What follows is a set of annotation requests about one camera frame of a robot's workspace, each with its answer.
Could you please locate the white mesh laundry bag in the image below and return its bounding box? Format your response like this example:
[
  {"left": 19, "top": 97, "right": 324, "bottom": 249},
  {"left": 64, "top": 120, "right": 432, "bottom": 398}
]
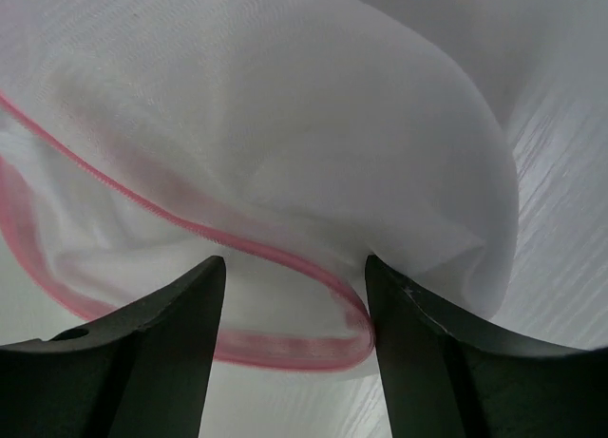
[{"left": 0, "top": 0, "right": 520, "bottom": 371}]

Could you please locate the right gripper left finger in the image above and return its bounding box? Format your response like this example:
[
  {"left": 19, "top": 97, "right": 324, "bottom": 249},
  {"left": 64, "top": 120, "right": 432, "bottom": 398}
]
[{"left": 1, "top": 257, "right": 226, "bottom": 437}]

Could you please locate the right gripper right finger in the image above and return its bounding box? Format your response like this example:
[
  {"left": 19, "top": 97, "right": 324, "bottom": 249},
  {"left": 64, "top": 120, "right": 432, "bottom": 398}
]
[{"left": 365, "top": 256, "right": 607, "bottom": 437}]

